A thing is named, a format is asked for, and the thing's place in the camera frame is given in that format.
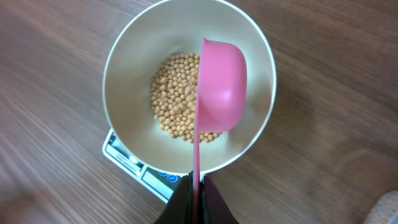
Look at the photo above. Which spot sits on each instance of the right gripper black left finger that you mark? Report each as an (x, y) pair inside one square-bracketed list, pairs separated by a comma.
[(178, 209)]

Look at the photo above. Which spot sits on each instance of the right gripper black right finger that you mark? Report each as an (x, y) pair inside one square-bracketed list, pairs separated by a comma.
[(215, 209)]

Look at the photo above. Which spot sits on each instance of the pink plastic scoop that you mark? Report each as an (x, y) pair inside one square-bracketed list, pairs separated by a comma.
[(221, 95)]

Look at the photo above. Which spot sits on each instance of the white bowl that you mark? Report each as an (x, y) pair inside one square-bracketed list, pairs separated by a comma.
[(180, 26)]

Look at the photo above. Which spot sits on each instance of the white digital kitchen scale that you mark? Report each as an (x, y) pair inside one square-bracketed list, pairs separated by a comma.
[(161, 184)]

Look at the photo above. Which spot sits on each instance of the soybeans in bowl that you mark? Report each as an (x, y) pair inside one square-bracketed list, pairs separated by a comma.
[(173, 95)]

